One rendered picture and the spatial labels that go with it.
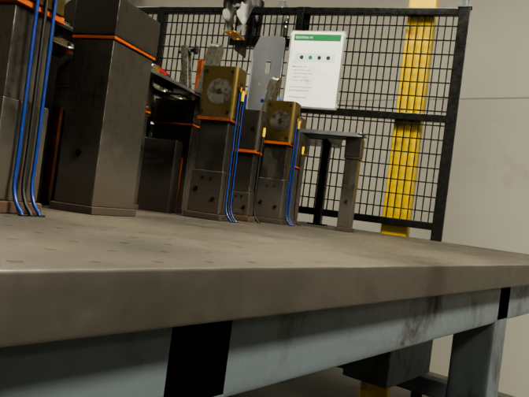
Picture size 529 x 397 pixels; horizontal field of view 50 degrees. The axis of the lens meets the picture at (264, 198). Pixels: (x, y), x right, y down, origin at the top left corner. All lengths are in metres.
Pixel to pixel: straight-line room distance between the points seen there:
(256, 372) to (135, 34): 0.60
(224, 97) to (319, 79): 1.02
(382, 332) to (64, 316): 0.48
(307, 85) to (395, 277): 1.69
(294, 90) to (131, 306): 1.98
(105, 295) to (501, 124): 2.87
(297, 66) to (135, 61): 1.41
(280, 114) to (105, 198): 0.80
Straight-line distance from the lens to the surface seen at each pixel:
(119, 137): 0.93
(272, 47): 2.06
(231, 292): 0.42
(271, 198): 1.59
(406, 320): 0.80
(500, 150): 3.09
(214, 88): 1.30
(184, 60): 1.85
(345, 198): 1.75
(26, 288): 0.31
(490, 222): 3.06
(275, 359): 0.55
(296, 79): 2.30
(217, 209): 1.26
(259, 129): 1.48
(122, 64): 0.93
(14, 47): 0.72
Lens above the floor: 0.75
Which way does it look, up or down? 1 degrees up
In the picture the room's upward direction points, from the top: 7 degrees clockwise
